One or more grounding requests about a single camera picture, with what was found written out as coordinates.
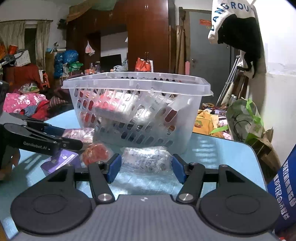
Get purple small box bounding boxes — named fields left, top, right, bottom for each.
left=41, top=149, right=81, bottom=176

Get red snack bag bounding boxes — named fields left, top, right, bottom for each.
left=80, top=143, right=113, bottom=166

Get dark red box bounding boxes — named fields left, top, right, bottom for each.
left=62, top=128, right=95, bottom=143

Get clear bag printed candies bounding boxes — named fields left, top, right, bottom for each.
left=121, top=146, right=172, bottom=175

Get red pink box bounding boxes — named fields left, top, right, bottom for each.
left=93, top=90, right=139, bottom=117

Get left hand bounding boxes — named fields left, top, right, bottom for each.
left=1, top=146, right=21, bottom=181

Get pink floral cloth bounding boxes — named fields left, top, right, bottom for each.
left=3, top=93, right=47, bottom=113

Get yellow patterned cloth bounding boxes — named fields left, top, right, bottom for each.
left=193, top=110, right=229, bottom=138

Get clear plastic basket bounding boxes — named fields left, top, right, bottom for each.
left=62, top=72, right=213, bottom=154

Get green white plastic bag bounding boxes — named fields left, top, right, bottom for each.
left=210, top=98, right=265, bottom=143

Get black monitor screen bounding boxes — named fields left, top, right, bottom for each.
left=100, top=54, right=122, bottom=72

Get blue fabric bag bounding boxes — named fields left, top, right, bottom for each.
left=267, top=148, right=296, bottom=232

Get beige window curtain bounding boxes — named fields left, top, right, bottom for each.
left=0, top=21, right=26, bottom=49

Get folded metal drying rack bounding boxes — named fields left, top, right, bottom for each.
left=216, top=55, right=240, bottom=106

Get orange white plastic bag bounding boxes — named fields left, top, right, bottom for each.
left=135, top=58, right=154, bottom=72

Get grey metal door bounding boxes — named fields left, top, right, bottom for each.
left=189, top=11, right=232, bottom=104

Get dark red wooden wardrobe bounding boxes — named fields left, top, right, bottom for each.
left=66, top=1, right=175, bottom=72

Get white black hanging jacket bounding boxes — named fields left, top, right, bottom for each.
left=208, top=0, right=262, bottom=78

